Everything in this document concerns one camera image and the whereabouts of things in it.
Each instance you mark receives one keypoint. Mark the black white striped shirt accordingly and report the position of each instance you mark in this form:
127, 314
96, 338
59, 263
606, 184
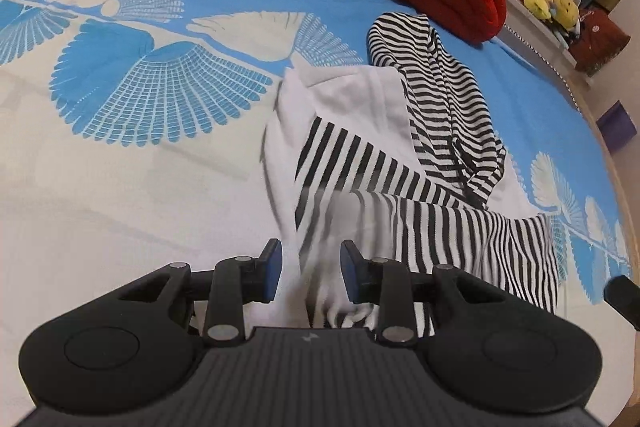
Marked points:
450, 107

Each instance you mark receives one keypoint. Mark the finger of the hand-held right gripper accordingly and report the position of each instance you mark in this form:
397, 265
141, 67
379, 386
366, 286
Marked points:
622, 299

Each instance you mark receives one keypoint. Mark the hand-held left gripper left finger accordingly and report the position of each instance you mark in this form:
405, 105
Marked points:
270, 271

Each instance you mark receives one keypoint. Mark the purple box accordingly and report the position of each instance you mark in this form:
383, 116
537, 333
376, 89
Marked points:
614, 127

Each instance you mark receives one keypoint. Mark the blue fan print bed sheet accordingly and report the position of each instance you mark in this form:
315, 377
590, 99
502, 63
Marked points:
150, 187

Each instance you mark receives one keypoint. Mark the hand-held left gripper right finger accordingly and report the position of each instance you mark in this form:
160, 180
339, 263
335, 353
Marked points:
350, 273

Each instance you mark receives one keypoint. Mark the dark red bag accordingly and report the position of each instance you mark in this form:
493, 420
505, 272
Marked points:
600, 37

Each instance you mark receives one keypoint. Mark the yellow plush toy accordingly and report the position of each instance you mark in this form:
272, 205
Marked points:
535, 5
567, 11

